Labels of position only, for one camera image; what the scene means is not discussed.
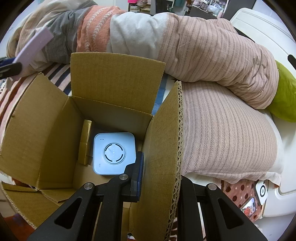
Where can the smartphone with lit screen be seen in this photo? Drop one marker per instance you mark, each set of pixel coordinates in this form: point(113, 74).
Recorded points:
point(249, 207)

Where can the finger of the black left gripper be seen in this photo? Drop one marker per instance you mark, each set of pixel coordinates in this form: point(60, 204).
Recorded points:
point(9, 68)

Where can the green plush cushion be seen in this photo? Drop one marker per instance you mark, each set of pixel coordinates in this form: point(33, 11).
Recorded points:
point(283, 104)

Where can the small tan cardboard box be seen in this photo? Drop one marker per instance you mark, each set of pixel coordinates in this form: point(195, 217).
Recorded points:
point(84, 145)

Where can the brown cardboard box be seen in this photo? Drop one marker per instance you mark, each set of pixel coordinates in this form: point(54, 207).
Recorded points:
point(117, 93)

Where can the pink ribbed pillow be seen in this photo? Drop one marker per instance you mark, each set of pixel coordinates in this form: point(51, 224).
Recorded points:
point(225, 138)

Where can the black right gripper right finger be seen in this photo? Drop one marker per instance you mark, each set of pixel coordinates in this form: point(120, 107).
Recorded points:
point(206, 213)

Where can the white square tag device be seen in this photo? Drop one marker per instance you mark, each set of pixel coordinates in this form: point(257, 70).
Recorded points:
point(261, 192)

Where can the white bed headboard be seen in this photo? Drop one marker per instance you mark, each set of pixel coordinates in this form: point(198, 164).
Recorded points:
point(273, 35)

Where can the light blue square device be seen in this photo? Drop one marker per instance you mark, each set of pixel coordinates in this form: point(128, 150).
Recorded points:
point(112, 152)

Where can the rolled striped duvet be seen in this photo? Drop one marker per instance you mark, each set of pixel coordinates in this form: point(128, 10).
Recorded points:
point(192, 48)

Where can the pink polka dot cloth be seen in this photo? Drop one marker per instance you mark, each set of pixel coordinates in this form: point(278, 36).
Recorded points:
point(240, 193)

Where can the lilac rectangular box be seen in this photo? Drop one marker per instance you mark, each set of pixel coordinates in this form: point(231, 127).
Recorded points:
point(33, 47)

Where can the striped fleece blanket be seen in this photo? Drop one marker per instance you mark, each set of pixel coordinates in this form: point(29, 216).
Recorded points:
point(58, 74)

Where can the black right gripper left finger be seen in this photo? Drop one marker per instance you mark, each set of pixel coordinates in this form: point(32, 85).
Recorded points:
point(94, 212)

